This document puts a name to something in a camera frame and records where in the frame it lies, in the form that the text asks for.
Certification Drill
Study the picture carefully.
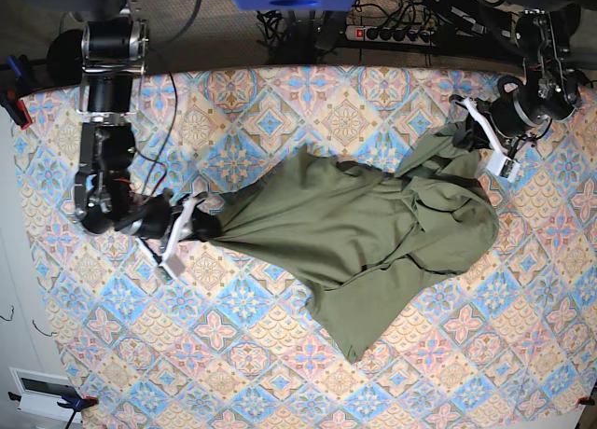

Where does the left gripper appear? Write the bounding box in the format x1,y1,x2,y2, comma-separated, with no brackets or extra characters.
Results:
454,90,541,152

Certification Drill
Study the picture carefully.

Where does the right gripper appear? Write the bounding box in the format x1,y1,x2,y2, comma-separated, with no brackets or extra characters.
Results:
125,198,222,242

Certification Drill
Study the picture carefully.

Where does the green t-shirt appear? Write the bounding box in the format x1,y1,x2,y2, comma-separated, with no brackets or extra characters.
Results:
209,122,499,363

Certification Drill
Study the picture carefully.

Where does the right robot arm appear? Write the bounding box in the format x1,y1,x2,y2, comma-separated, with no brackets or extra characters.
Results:
73,12,183,240

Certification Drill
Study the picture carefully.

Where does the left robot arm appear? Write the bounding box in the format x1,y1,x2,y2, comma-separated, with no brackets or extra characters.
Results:
476,9,581,158

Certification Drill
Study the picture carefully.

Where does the patterned tablecloth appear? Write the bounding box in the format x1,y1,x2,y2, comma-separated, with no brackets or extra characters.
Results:
11,66,596,428

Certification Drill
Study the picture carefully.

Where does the white power strip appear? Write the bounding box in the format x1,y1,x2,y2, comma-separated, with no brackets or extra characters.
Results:
344,25,431,45

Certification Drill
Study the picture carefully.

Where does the blue orange clamp lower left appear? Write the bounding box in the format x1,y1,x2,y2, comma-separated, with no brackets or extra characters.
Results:
7,391,100,429

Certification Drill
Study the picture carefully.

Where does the blue orange clamp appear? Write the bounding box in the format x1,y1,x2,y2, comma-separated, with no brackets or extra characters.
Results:
7,391,100,429
1,55,33,130

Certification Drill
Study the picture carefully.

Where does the blue orange clamp upper left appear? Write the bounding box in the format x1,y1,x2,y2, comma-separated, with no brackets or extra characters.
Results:
1,55,33,130

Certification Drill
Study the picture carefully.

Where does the orange clamp lower right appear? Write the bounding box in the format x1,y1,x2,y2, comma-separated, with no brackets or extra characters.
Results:
577,396,596,407

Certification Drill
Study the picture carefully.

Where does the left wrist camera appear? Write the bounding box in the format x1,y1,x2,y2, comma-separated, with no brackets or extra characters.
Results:
486,152,521,183

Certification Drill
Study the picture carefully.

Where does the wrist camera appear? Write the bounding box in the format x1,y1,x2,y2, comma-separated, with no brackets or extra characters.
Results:
486,152,521,183
158,256,185,282

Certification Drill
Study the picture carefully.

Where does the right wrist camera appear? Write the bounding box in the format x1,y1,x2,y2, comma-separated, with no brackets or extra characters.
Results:
158,256,185,282

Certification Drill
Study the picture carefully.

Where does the white wall box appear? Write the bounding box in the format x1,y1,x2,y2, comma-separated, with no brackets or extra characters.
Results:
10,367,77,422

